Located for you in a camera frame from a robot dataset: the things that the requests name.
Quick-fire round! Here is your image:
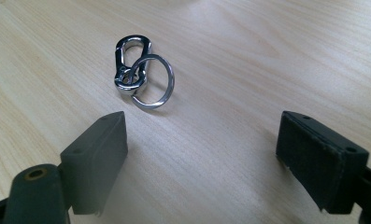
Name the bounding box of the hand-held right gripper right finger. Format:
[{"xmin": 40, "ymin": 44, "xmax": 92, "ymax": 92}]
[{"xmin": 275, "ymin": 110, "xmax": 370, "ymax": 215}]

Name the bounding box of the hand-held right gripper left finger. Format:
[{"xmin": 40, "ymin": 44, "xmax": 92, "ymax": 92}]
[{"xmin": 59, "ymin": 110, "xmax": 129, "ymax": 217}]

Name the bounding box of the silver metal key ring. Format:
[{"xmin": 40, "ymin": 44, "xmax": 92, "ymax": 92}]
[{"xmin": 129, "ymin": 53, "xmax": 176, "ymax": 110}]

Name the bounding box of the silver metal carabiner clip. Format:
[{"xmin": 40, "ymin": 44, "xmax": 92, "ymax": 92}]
[{"xmin": 113, "ymin": 34, "xmax": 152, "ymax": 96}]

